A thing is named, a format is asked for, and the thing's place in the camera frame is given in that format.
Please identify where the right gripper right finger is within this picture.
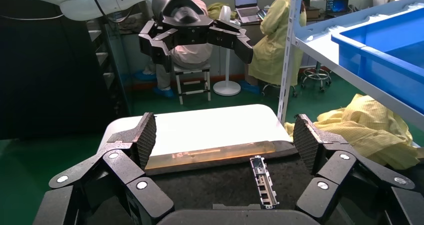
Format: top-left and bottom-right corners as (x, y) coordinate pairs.
(293, 114), (417, 223)

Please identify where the open dark laptop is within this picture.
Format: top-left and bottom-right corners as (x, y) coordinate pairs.
(324, 0), (351, 16)

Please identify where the black swivel stool chrome base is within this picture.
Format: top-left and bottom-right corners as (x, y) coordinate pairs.
(299, 61), (333, 94)

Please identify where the yellow green cloth bundle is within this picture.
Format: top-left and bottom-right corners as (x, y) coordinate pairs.
(206, 2), (234, 21)

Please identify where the blue plastic tray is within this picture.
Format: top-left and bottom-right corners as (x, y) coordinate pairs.
(331, 6), (424, 116)

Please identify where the yellow checked cloth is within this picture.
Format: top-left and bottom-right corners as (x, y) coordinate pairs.
(284, 93), (424, 171)

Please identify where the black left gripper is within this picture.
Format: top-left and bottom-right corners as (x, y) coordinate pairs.
(138, 0), (255, 74)

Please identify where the white metal shelf board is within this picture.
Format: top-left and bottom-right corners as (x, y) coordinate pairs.
(293, 0), (424, 132)

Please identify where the white square stool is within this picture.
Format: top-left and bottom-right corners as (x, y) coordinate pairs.
(173, 63), (212, 106)

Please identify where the person in pink shirt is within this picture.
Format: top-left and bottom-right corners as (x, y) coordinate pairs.
(134, 0), (215, 99)

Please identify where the silver metal channel part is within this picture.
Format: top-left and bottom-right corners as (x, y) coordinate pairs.
(249, 155), (280, 210)

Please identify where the white slotted shelf post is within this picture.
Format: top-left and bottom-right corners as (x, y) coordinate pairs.
(277, 0), (305, 126)

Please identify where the amber translucent strip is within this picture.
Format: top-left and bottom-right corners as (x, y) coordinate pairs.
(145, 141), (276, 170)

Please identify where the person in yellow coat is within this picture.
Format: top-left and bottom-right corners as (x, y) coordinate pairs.
(247, 0), (308, 95)

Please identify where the white pedestal stand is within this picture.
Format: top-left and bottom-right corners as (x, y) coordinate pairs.
(212, 5), (242, 97)

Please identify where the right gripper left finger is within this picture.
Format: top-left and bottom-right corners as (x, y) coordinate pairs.
(48, 112), (175, 225)

